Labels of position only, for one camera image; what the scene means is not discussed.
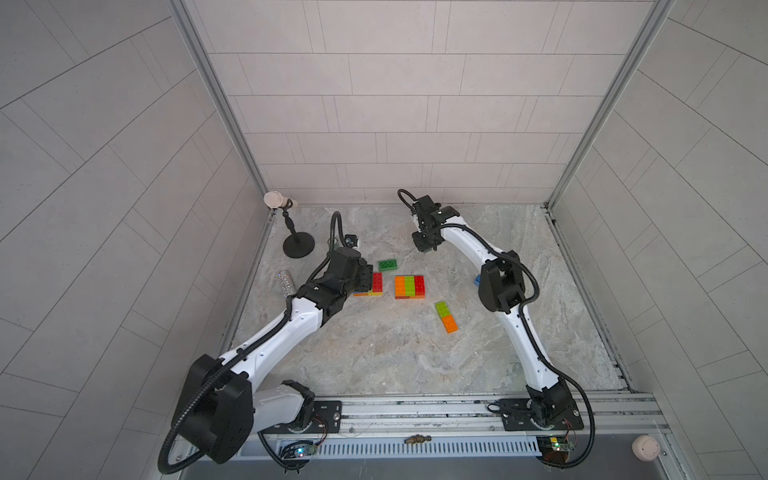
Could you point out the left circuit board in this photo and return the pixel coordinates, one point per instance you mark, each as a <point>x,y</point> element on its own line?
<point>298,450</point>

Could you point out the small lime green lego brick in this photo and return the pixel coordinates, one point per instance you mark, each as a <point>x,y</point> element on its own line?
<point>442,309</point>

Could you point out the circuit board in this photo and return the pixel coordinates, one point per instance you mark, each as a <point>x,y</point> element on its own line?
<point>298,450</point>
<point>556,450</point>

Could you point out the long orange lego brick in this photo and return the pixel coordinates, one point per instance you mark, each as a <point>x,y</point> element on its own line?
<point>400,287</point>

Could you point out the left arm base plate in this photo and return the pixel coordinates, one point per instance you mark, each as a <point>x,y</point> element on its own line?
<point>325,418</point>

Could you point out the left metal corner post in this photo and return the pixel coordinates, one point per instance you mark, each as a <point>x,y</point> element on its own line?
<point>181,14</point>

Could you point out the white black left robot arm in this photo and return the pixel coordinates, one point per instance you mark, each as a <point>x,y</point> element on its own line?
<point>221,403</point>

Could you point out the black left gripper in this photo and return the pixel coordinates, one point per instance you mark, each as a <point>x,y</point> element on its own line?
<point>365,278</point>

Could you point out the metal corner frame post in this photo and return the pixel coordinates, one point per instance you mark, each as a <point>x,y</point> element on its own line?
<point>649,29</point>

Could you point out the glitter silver microphone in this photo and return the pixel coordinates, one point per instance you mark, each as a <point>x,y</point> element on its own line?
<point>286,283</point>

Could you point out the right circuit board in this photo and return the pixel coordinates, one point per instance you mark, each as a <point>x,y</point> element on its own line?
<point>556,450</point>

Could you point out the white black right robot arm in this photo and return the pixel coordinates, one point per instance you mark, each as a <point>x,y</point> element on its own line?
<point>506,288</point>

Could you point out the red lego brick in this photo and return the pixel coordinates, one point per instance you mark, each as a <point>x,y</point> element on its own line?
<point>377,283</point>
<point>419,286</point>

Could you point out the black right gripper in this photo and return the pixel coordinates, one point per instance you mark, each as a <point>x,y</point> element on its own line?
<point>424,239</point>

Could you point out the brass fitting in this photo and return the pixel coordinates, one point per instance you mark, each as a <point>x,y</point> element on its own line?
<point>417,439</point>

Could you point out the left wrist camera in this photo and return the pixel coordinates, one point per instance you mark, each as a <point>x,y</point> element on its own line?
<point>351,240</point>

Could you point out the dark green lego brick near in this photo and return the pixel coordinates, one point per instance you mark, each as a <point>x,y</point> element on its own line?
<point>387,265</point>

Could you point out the black microphone stand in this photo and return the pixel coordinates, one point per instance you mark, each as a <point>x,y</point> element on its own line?
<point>297,244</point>

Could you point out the beige round knob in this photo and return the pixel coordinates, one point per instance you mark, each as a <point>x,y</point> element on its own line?
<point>646,448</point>

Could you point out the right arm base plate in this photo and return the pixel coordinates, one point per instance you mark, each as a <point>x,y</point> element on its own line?
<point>520,414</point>

